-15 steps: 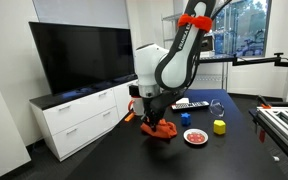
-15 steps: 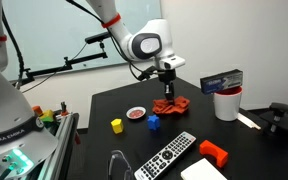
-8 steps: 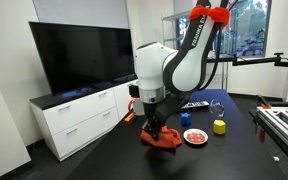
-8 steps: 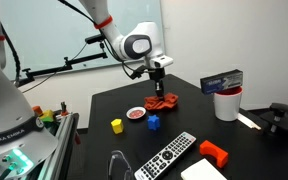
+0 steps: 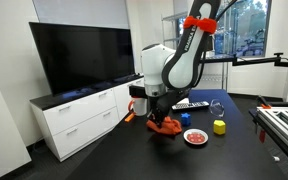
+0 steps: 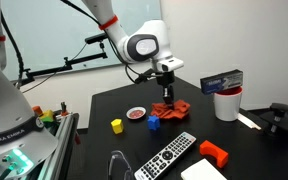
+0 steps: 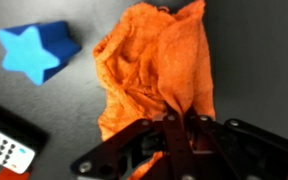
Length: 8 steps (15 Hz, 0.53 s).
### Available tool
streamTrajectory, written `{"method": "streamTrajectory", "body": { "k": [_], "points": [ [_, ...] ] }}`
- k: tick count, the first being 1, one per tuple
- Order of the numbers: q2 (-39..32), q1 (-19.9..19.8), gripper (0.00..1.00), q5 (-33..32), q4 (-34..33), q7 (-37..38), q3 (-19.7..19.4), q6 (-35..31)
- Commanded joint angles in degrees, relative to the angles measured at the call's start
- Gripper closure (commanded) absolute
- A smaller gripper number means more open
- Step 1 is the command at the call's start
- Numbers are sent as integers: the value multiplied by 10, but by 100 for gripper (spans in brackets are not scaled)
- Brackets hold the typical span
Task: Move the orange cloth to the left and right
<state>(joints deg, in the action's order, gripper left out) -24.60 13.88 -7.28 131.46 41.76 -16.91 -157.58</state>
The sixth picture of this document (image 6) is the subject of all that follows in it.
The blue grey carton box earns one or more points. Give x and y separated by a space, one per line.
220 81

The glass whiteboard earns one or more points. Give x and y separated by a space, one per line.
50 33

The orange cloth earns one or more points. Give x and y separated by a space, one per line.
179 110

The black camera on boom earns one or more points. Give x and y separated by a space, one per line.
95 37

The orange arch block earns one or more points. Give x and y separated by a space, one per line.
214 151

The grey remote control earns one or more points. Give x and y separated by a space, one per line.
165 156

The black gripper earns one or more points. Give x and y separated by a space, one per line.
165 79

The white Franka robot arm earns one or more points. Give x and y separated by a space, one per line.
4 100

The black clamp stand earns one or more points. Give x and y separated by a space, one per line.
282 120

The white cup red inside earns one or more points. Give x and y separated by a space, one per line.
227 106

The red black small clamp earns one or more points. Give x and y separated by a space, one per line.
64 109

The clear safety glasses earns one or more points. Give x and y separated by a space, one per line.
117 163

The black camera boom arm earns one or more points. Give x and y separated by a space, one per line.
50 70

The blue star block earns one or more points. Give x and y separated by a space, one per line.
153 123

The aluminium frame rail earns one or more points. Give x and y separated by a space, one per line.
62 140

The white flat block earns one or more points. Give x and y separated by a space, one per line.
202 171

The small white plate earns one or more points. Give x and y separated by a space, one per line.
136 113

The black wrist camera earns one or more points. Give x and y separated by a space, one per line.
145 76

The yellow green toy block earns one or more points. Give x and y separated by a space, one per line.
47 116

